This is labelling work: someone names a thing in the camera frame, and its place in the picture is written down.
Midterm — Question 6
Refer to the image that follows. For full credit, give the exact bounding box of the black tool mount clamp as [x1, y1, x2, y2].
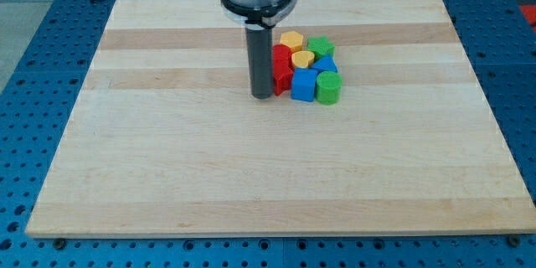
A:
[220, 0, 298, 30]

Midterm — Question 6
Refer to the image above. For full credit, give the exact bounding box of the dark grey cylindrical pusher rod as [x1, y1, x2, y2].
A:
[245, 28, 274, 100]

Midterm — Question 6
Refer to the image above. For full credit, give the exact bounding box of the green star block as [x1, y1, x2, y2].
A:
[307, 36, 335, 61]

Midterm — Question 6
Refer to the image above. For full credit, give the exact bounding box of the blue triangle block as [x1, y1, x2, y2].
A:
[311, 54, 338, 74]

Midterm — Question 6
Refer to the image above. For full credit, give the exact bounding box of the green cylinder block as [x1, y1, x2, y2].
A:
[315, 71, 343, 105]

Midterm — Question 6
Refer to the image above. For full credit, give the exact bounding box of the red star block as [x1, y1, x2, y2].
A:
[273, 60, 294, 95]

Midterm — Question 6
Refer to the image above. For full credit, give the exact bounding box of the red round block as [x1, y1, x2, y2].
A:
[272, 44, 292, 65]

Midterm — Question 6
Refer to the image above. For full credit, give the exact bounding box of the yellow hexagon block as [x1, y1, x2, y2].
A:
[280, 31, 304, 53]

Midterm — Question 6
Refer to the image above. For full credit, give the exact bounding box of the yellow heart block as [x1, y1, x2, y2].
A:
[291, 50, 315, 69]

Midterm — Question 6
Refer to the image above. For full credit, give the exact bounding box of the blue cube block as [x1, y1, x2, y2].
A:
[291, 68, 317, 102]

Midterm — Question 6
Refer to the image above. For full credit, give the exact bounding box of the wooden board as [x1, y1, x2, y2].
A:
[26, 0, 535, 239]

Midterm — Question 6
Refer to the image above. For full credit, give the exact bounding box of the blue perforated table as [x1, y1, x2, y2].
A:
[1, 0, 535, 267]

